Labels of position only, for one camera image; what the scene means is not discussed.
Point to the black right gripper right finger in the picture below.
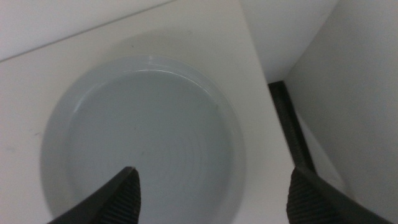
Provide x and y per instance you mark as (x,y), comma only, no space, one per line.
(314,205)

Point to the black ribbed strip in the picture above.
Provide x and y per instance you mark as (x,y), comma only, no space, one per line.
(287,121)

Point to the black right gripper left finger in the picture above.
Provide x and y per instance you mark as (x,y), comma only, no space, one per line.
(115,202)

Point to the grey shallow bowl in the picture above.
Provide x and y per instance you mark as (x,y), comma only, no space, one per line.
(155,124)

